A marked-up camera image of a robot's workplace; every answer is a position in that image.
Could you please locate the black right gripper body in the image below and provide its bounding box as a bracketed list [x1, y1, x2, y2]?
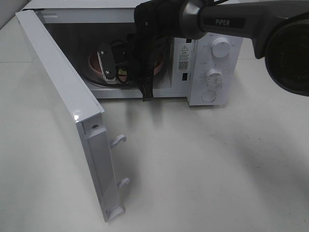
[125, 0, 186, 83]

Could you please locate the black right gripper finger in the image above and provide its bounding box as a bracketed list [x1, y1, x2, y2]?
[135, 77, 154, 101]

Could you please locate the pink round plate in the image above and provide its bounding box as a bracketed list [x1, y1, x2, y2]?
[88, 52, 165, 84]

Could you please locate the round white door button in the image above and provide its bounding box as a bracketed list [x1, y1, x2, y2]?
[201, 91, 216, 102]

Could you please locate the white microwave door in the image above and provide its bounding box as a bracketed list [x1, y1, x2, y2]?
[16, 10, 130, 222]

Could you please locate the white timer knob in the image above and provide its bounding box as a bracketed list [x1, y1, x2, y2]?
[206, 69, 223, 88]

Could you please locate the white bread sandwich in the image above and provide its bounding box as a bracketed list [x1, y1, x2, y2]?
[118, 69, 127, 76]

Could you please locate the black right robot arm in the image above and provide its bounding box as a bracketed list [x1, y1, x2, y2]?
[126, 0, 309, 101]

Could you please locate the white warning label sticker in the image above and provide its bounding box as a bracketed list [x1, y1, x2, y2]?
[177, 43, 191, 72]

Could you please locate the glass microwave turntable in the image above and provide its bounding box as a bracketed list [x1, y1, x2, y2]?
[82, 73, 171, 89]

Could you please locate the white microwave oven body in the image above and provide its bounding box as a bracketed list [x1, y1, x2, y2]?
[17, 0, 242, 106]

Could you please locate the upper white power knob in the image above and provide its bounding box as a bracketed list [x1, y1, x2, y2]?
[211, 37, 231, 58]

